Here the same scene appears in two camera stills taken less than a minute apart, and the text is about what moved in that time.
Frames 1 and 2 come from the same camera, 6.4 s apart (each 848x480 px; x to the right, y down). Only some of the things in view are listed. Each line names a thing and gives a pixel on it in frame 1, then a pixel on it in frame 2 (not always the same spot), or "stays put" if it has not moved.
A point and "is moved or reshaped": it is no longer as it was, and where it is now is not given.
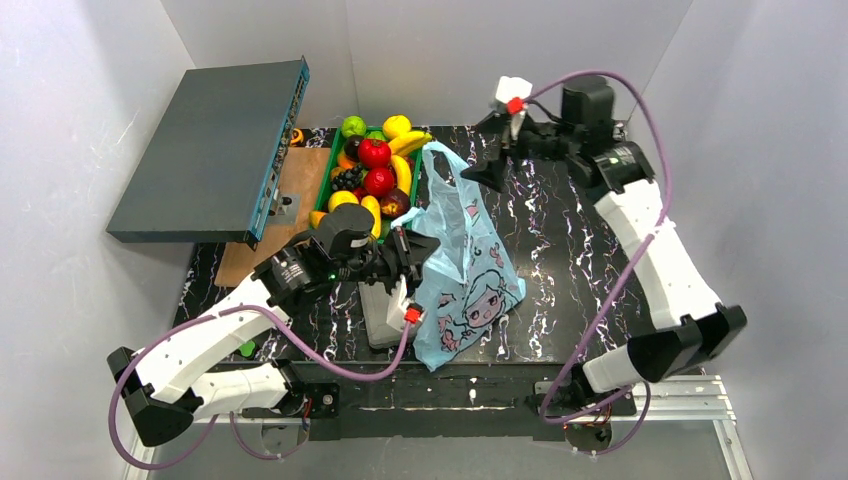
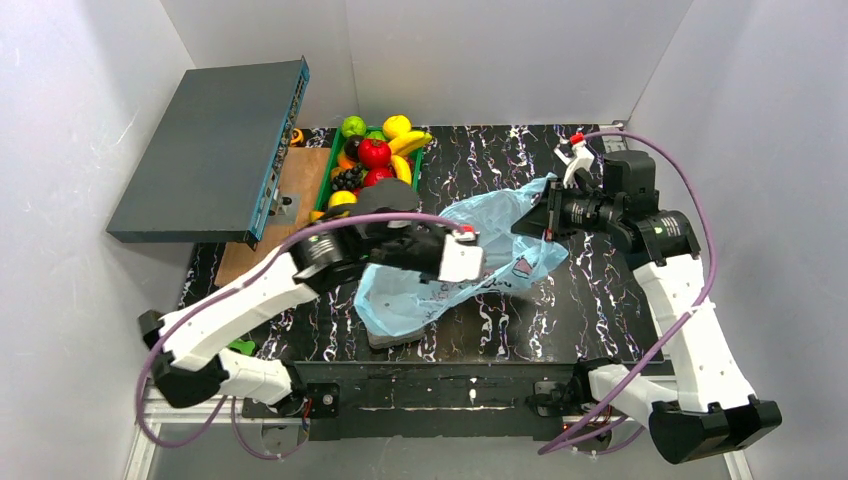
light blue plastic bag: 471,281 is moved or reshaped
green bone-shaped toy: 247,348 stays put
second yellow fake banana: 403,175 stays put
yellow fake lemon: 341,196 stays put
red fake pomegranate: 379,181 stays put
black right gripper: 505,142 → 554,212
